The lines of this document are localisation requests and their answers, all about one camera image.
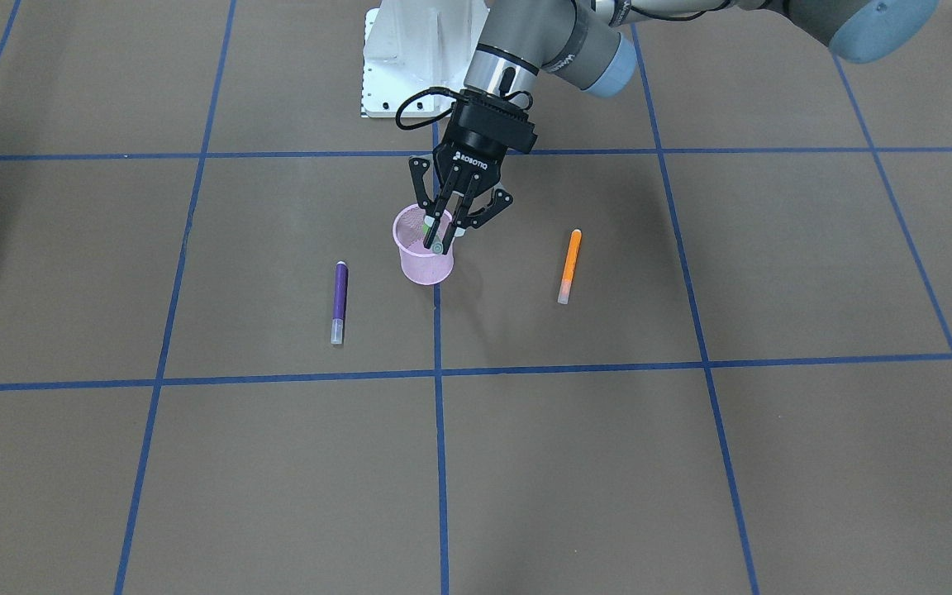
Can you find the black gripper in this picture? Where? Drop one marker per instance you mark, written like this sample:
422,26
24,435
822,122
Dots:
471,156

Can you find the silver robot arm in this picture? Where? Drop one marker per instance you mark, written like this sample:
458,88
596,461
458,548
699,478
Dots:
581,42

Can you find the pink mesh pen holder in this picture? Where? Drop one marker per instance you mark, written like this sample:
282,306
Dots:
419,265

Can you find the purple marker pen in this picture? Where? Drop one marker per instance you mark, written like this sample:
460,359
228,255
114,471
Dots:
339,305

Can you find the orange marker pen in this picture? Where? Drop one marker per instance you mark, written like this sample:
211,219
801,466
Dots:
570,265

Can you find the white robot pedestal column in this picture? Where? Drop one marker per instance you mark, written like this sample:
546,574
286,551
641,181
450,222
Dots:
410,46

